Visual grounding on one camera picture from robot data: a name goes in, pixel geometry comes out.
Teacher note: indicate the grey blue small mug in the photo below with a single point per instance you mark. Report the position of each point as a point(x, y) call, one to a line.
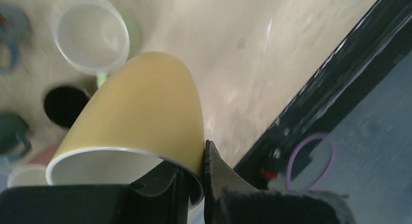
point(15, 27)

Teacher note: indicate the pink mug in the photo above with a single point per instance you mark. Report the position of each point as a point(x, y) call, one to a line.
point(34, 173)

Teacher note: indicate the brown dark mug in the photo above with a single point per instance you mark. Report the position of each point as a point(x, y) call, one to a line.
point(63, 105)

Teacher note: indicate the teal cream mug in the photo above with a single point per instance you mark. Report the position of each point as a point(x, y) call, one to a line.
point(14, 144)

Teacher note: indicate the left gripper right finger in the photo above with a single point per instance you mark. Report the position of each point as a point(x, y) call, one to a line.
point(231, 200)

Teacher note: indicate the green mug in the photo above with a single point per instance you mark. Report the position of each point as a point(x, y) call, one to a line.
point(94, 36)

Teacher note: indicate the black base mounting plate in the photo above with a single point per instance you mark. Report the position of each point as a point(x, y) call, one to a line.
point(379, 41)

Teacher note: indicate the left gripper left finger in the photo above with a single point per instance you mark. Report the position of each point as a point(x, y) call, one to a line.
point(159, 197)

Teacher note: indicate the yellow mug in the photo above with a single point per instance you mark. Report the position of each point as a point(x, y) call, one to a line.
point(147, 112)

